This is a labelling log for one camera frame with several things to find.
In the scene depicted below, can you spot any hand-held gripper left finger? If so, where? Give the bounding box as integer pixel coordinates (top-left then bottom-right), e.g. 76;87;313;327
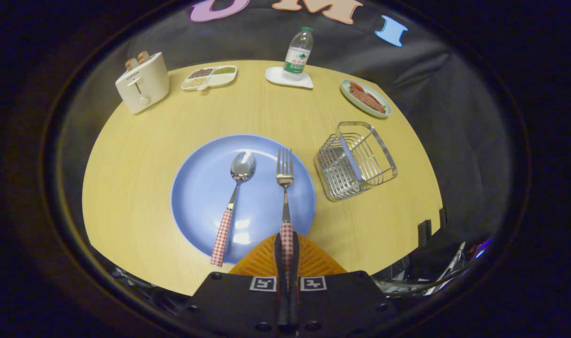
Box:
178;232;287;333

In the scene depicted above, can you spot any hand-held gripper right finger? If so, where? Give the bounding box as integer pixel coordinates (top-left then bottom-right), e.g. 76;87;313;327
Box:
287;231;399;333

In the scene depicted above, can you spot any fork with checkered handle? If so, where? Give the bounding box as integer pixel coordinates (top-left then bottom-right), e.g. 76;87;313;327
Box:
276;148;295;277

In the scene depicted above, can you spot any blue round plate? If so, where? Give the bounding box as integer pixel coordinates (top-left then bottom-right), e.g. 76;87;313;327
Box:
171;134;317;264

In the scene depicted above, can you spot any metal stand under table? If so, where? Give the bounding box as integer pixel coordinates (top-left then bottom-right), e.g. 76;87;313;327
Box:
375;240;493;297

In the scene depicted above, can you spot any white square coaster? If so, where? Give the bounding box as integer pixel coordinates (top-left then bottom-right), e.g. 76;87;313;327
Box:
265;67;314;90

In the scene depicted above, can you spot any green oval plate with food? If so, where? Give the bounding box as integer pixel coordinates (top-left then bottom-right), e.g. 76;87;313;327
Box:
340;79;393;118

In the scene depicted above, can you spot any white divided tray with grains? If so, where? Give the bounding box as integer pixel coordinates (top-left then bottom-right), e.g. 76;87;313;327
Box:
181;65;238;91

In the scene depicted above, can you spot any clear plastic water bottle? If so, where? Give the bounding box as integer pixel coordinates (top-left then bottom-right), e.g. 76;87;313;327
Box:
284;27;314;82

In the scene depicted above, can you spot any cream toaster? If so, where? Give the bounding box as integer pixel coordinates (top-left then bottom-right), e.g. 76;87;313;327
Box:
115;52;170;115

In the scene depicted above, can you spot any black backdrop cloth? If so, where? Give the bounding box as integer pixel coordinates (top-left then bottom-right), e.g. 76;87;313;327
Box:
55;0;516;254

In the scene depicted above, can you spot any spoon with checkered handle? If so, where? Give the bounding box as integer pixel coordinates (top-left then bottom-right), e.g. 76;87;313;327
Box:
210;151;257;268

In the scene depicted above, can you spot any metal wire basket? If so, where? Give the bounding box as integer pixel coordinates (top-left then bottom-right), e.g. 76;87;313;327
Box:
314;121;399;202

